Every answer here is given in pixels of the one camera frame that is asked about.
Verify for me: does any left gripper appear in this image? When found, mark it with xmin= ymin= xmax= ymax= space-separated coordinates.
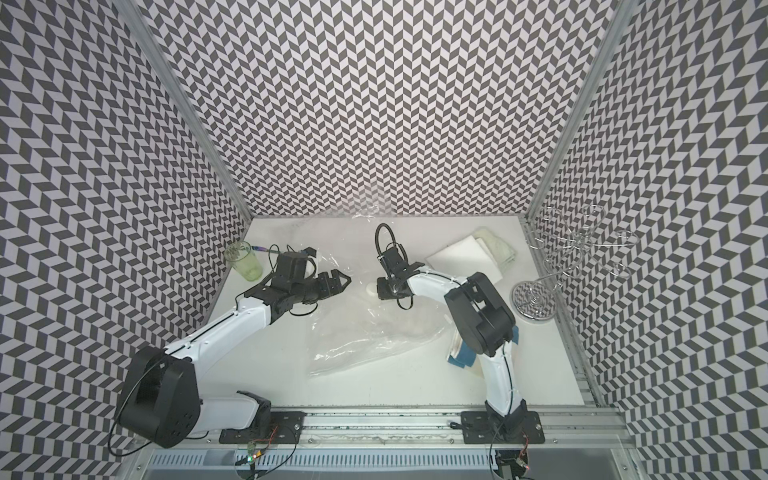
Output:
xmin=292 ymin=268 xmax=352 ymax=304

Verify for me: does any clear plastic vacuum bag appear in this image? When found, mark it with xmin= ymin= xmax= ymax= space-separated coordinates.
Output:
xmin=281 ymin=207 xmax=452 ymax=377

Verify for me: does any blue and cream towel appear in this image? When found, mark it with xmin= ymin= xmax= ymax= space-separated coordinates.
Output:
xmin=447 ymin=326 xmax=520 ymax=369

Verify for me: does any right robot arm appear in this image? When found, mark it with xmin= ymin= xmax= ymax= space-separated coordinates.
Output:
xmin=376 ymin=244 xmax=524 ymax=419

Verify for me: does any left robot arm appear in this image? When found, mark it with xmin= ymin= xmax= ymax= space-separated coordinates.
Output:
xmin=113 ymin=248 xmax=351 ymax=448

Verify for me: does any white folded towel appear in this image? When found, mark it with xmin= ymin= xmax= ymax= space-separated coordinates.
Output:
xmin=426 ymin=236 xmax=503 ymax=284

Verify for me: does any pale green folded cloth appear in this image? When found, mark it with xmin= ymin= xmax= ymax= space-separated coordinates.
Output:
xmin=472 ymin=227 xmax=516 ymax=265

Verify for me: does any green plastic cup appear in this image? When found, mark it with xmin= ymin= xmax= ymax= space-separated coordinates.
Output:
xmin=224 ymin=241 xmax=263 ymax=282

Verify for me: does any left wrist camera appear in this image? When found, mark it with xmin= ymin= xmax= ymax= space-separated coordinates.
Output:
xmin=272 ymin=247 xmax=317 ymax=289

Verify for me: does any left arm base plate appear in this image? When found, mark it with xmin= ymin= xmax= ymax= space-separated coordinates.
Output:
xmin=219 ymin=410 xmax=306 ymax=445

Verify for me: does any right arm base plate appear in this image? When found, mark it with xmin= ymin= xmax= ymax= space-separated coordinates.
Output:
xmin=459 ymin=411 xmax=546 ymax=445

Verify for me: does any aluminium frame rail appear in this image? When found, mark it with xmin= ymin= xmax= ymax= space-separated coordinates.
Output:
xmin=128 ymin=406 xmax=637 ymax=451

